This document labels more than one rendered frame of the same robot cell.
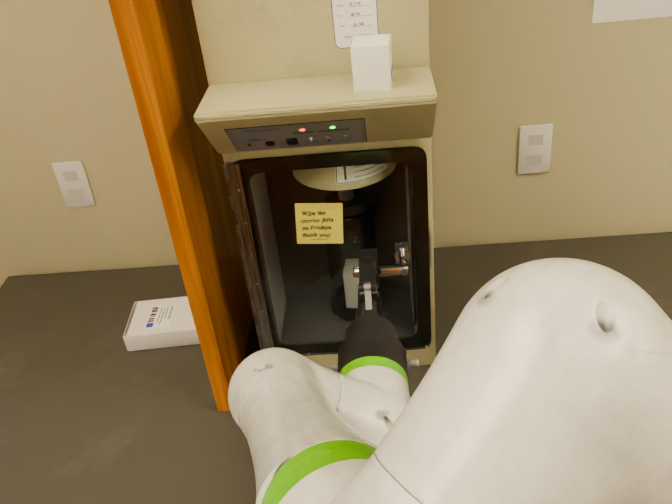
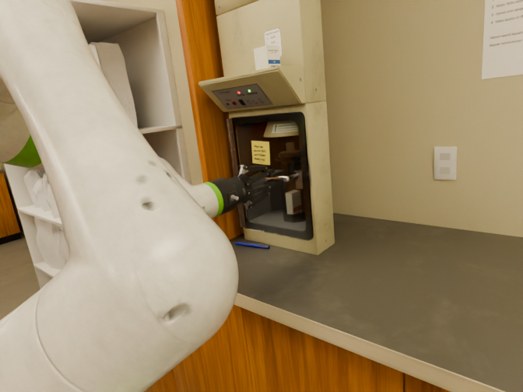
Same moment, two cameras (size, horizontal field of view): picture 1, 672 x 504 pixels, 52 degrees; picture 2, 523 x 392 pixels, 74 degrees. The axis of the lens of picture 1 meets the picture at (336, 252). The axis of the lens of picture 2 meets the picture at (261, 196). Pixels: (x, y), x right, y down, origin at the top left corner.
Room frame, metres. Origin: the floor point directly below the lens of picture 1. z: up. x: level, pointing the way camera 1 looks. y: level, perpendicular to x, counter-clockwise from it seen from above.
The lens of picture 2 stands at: (0.04, -0.65, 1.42)
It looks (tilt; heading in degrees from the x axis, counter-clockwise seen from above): 14 degrees down; 37
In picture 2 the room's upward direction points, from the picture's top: 6 degrees counter-clockwise
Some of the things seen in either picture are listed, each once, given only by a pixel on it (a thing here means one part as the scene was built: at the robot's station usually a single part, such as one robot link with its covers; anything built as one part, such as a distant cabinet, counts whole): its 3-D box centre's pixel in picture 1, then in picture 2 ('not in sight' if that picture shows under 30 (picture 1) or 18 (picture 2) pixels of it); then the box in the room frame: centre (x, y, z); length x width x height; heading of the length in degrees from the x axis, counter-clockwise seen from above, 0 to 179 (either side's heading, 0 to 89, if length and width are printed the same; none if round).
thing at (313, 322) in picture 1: (338, 262); (269, 176); (0.96, 0.00, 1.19); 0.30 x 0.01 x 0.40; 85
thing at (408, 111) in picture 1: (319, 123); (249, 92); (0.91, 0.00, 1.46); 0.32 x 0.11 x 0.10; 85
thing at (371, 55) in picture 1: (372, 62); (267, 58); (0.90, -0.08, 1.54); 0.05 x 0.05 x 0.06; 80
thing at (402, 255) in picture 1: (382, 264); (281, 176); (0.92, -0.07, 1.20); 0.10 x 0.05 x 0.03; 85
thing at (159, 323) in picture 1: (168, 321); not in sight; (1.15, 0.37, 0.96); 0.16 x 0.12 x 0.04; 89
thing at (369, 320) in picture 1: (370, 331); (239, 189); (0.76, -0.04, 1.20); 0.09 x 0.07 x 0.08; 175
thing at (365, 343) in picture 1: (374, 366); (220, 196); (0.68, -0.03, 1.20); 0.12 x 0.06 x 0.09; 85
